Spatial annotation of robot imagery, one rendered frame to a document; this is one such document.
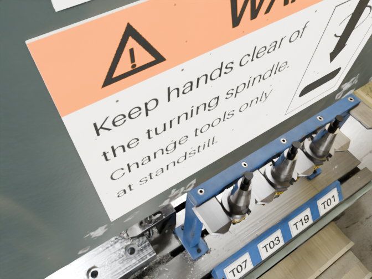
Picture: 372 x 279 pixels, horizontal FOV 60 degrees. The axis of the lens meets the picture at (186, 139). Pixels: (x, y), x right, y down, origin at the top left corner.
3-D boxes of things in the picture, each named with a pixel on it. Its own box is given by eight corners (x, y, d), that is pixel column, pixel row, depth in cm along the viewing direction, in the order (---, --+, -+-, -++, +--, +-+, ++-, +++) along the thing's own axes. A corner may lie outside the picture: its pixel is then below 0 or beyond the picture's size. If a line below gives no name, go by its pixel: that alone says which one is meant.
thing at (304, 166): (319, 169, 68) (320, 167, 67) (300, 181, 66) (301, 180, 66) (295, 145, 71) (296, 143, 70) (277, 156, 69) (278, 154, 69)
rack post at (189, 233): (209, 250, 88) (223, 210, 64) (192, 261, 87) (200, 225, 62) (189, 220, 93) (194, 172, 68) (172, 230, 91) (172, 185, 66)
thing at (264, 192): (280, 196, 64) (281, 194, 64) (259, 210, 63) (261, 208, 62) (257, 169, 68) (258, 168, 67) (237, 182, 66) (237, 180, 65)
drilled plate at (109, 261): (156, 258, 83) (155, 253, 79) (46, 331, 74) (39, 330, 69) (115, 189, 93) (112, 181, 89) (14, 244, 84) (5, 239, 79)
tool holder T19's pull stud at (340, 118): (331, 123, 64) (339, 112, 61) (338, 129, 63) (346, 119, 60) (325, 127, 64) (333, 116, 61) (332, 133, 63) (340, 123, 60)
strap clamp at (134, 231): (176, 224, 92) (176, 204, 79) (135, 250, 88) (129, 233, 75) (170, 215, 93) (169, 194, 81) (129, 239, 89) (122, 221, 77)
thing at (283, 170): (279, 158, 67) (289, 140, 62) (296, 172, 65) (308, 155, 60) (265, 170, 66) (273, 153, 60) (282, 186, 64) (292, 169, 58)
